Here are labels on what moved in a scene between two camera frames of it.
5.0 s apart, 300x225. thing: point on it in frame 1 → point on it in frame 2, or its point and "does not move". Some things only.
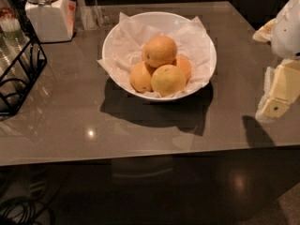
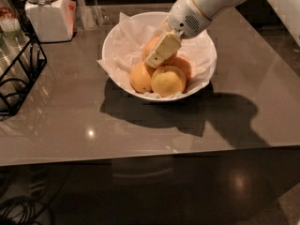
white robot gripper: [287, 32] → [187, 17]
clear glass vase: [88, 13] does not move
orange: [140, 78] does not move
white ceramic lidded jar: [52, 17] does not move
